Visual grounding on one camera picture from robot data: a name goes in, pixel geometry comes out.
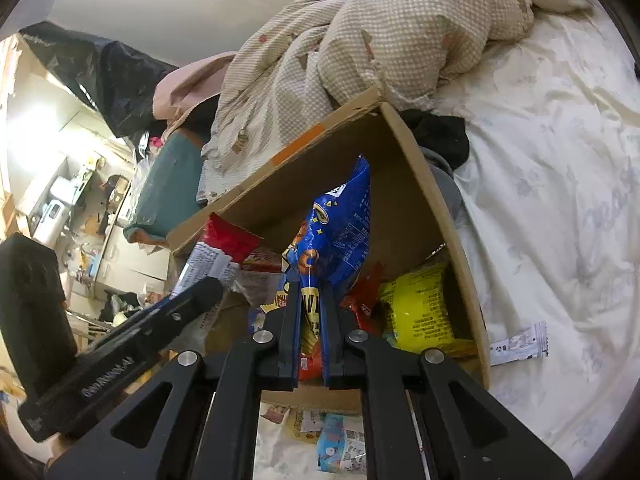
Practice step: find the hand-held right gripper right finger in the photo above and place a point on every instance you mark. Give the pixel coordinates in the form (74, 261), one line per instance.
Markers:
(340, 350)

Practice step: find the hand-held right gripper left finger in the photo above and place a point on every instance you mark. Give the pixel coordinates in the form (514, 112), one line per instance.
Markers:
(282, 350)

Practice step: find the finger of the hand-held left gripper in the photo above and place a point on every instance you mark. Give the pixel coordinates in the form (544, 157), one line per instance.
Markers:
(195, 297)

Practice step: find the orange red snack bag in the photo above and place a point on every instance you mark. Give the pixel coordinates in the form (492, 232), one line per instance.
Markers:
(367, 300)

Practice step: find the large red snack bag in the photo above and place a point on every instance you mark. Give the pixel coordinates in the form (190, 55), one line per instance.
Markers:
(227, 237)

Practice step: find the beige red printed snack bag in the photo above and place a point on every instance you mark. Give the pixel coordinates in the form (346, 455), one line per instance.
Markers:
(260, 272)

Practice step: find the yellow snack bag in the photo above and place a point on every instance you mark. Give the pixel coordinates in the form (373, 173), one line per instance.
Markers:
(420, 310)

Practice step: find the blue cartoon snack bag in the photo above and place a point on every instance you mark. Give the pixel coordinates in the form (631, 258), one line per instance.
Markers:
(340, 225)

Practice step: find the brown cardboard box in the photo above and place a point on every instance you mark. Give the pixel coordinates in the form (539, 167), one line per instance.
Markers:
(400, 220)

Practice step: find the white kitchen cabinet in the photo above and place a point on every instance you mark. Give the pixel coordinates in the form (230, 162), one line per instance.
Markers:
(130, 255)

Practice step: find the white water heater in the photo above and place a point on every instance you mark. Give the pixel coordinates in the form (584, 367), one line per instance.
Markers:
(50, 217)

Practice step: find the teal headboard cushion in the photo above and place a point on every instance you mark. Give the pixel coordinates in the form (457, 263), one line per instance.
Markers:
(170, 185)

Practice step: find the small white sachet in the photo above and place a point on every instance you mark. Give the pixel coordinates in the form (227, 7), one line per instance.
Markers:
(520, 342)

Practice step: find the grey cloth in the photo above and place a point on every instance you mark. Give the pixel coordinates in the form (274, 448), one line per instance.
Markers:
(445, 185)

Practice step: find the pink cloth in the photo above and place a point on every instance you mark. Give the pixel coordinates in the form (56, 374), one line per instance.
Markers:
(195, 85)

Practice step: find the black plastic cover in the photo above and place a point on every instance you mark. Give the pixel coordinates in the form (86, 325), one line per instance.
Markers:
(120, 80)

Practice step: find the black cloth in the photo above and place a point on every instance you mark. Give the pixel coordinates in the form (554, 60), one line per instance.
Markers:
(440, 135)

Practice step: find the beige checkered duvet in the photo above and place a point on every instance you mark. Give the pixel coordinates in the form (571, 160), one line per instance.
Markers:
(400, 35)

